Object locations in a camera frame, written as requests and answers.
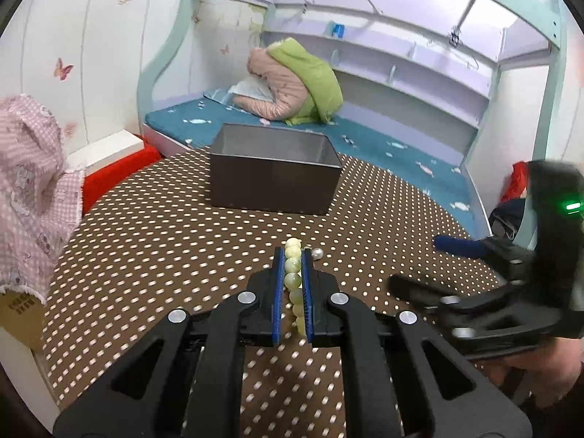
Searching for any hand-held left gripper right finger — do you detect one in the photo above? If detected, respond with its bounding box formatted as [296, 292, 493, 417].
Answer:
[301, 246, 532, 438]

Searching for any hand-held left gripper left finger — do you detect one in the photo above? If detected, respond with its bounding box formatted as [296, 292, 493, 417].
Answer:
[52, 246, 286, 438]

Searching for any teal candy print bed sheet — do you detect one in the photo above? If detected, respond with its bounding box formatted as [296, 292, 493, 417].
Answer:
[143, 87, 477, 238]

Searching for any red bag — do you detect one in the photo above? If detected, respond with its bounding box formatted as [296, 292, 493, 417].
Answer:
[502, 162, 531, 204]

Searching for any person's right hand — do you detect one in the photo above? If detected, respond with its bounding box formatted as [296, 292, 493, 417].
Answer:
[497, 337, 581, 410]

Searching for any pink padded jacket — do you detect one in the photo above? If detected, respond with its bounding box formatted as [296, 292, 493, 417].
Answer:
[233, 48, 315, 122]

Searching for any white wardrobe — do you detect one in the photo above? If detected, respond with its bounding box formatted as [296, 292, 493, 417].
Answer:
[0, 0, 192, 156]

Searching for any white pillow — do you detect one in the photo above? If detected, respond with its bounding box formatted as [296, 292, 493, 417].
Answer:
[228, 77, 274, 101]

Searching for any green padded jacket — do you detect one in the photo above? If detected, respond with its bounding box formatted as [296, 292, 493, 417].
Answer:
[267, 39, 344, 126]

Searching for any grey metal box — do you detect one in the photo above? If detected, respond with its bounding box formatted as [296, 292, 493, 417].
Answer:
[209, 123, 343, 216]

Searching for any cardboard box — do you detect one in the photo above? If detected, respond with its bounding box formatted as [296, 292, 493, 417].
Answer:
[0, 292, 45, 353]

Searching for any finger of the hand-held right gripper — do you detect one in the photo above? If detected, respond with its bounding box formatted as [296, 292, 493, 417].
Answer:
[433, 235, 534, 284]
[388, 274, 564, 362]

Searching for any white board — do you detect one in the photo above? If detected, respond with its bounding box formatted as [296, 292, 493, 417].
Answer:
[66, 130, 147, 169]

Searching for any pink checked printed cloth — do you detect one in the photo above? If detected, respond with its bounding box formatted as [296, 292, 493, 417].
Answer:
[0, 95, 86, 305]

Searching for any white wall shelf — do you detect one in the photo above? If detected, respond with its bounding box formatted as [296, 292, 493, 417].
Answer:
[262, 18, 496, 131]

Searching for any light green bunk bed frame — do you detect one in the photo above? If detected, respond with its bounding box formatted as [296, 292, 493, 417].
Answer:
[137, 0, 584, 251]

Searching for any brown polka dot tablecloth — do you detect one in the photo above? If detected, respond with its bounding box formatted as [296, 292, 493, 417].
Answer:
[41, 148, 516, 438]

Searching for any wire clothes hanger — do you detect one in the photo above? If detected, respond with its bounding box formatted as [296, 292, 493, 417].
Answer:
[429, 32, 481, 72]

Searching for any dark bag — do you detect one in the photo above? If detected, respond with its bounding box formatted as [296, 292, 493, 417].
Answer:
[489, 198, 526, 243]

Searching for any pale green bead bracelet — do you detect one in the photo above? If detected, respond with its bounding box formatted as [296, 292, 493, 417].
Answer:
[284, 238, 324, 335]

